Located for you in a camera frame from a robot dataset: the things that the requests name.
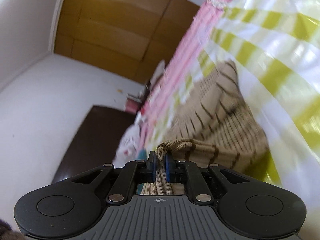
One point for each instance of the grey pillow with pink squares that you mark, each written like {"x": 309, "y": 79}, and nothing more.
{"x": 128, "y": 146}

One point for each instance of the brown wooden wardrobe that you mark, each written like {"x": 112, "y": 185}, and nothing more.
{"x": 126, "y": 37}

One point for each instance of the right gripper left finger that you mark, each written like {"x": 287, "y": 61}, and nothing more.
{"x": 129, "y": 177}

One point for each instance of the dark wooden headboard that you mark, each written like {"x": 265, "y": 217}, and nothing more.
{"x": 95, "y": 142}

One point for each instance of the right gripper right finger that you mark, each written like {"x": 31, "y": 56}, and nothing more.
{"x": 188, "y": 174}

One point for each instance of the blue knit garment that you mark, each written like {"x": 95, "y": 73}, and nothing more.
{"x": 142, "y": 155}

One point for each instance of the green white checkered sheet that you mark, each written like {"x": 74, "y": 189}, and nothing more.
{"x": 275, "y": 46}

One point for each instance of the pink container on nightstand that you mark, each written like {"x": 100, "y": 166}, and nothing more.
{"x": 131, "y": 106}

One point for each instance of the beige striped knit sweater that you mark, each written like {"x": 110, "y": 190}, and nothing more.
{"x": 214, "y": 125}

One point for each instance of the pink striped bed cover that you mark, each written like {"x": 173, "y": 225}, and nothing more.
{"x": 180, "y": 74}

